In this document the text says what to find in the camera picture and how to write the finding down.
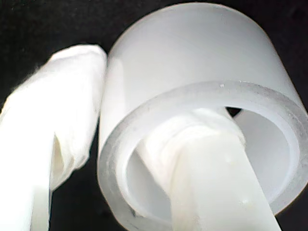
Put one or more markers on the translucent white tape roll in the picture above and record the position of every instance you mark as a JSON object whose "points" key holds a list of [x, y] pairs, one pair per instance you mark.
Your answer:
{"points": [[192, 53]]}

